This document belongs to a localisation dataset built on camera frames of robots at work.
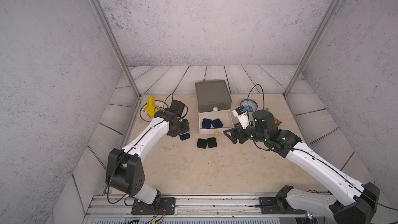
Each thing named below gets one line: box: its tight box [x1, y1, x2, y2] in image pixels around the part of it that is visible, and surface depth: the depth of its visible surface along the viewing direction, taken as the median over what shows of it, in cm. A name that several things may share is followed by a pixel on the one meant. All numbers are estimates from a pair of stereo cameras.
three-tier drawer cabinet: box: [194, 79, 234, 135], surface depth 95 cm
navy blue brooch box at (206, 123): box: [201, 118, 212, 129], surface depth 95 cm
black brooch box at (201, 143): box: [196, 137, 208, 149], surface depth 96 cm
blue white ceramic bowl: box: [240, 98, 258, 113], surface depth 113 cm
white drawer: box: [198, 109, 235, 135], surface depth 95 cm
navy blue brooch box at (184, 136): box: [179, 132, 191, 141], surface depth 84 cm
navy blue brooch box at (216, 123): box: [211, 118, 223, 129], surface depth 95 cm
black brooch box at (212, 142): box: [207, 137, 218, 148], surface depth 95 cm
